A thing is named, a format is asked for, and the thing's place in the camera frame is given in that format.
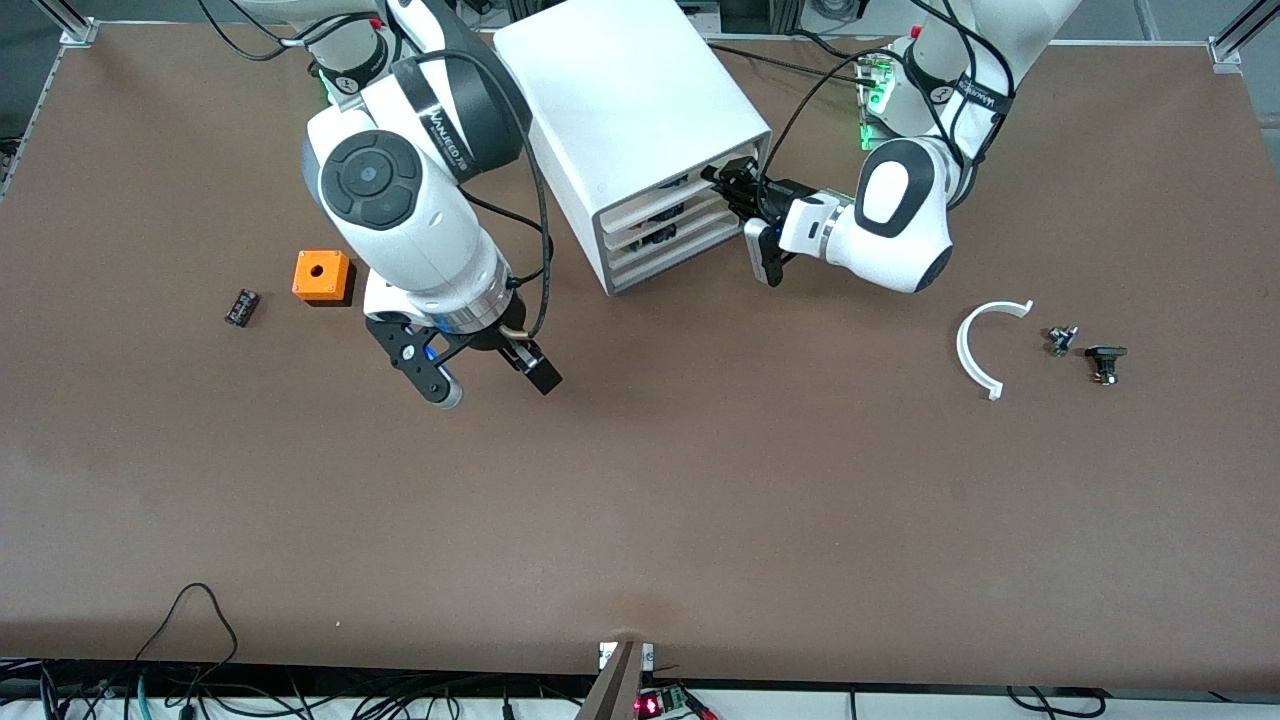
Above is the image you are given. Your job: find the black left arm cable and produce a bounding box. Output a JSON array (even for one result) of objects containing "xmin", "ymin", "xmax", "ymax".
[{"xmin": 765, "ymin": 0, "xmax": 1017, "ymax": 201}]

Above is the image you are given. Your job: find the black table cable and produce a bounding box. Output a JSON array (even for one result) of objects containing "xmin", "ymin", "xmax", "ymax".
[{"xmin": 705, "ymin": 30, "xmax": 893, "ymax": 93}]

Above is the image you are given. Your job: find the black coiled cable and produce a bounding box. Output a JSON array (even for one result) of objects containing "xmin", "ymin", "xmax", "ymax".
[{"xmin": 1005, "ymin": 685, "xmax": 1111, "ymax": 719}]

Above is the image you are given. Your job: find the black right camera bracket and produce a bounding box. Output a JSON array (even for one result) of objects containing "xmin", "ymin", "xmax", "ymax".
[{"xmin": 365, "ymin": 312, "xmax": 453, "ymax": 403}]

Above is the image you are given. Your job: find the circuit board with red light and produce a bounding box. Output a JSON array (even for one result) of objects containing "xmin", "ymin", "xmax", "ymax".
[{"xmin": 635, "ymin": 683, "xmax": 717, "ymax": 720}]

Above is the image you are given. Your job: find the thin black looped cable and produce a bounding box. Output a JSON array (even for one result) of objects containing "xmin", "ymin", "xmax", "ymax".
[{"xmin": 130, "ymin": 583, "xmax": 241, "ymax": 693}]

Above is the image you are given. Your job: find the orange box with hole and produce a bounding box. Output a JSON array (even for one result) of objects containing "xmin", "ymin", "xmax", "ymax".
[{"xmin": 292, "ymin": 250, "xmax": 356, "ymax": 308}]

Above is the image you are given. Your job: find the small black switch part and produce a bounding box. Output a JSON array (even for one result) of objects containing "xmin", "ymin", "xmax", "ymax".
[{"xmin": 1085, "ymin": 345, "xmax": 1129, "ymax": 387}]

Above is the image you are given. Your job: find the white plastic drawer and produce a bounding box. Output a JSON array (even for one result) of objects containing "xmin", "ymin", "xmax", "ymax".
[
  {"xmin": 603, "ymin": 185, "xmax": 746, "ymax": 256},
  {"xmin": 610, "ymin": 220, "xmax": 749, "ymax": 291},
  {"xmin": 606, "ymin": 200, "xmax": 749, "ymax": 273},
  {"xmin": 600, "ymin": 150, "xmax": 736, "ymax": 236}
]

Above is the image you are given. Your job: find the aluminium frame profile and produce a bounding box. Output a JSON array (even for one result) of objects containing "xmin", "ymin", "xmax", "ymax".
[
  {"xmin": 1205, "ymin": 0, "xmax": 1280, "ymax": 71},
  {"xmin": 0, "ymin": 0, "xmax": 101, "ymax": 201}
]

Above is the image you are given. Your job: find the white drawer cabinet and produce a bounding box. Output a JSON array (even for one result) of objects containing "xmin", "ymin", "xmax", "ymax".
[{"xmin": 493, "ymin": 0, "xmax": 773, "ymax": 297}]

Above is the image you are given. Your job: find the brown wedge mount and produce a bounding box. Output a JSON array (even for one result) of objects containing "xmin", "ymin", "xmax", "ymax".
[{"xmin": 575, "ymin": 640, "xmax": 647, "ymax": 720}]

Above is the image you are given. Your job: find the white curved plastic arc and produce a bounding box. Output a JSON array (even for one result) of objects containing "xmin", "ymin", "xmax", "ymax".
[{"xmin": 956, "ymin": 300, "xmax": 1035, "ymax": 402}]

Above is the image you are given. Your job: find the black cable bundle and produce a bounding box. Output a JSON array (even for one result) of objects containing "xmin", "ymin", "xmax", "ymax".
[{"xmin": 0, "ymin": 658, "xmax": 601, "ymax": 720}]

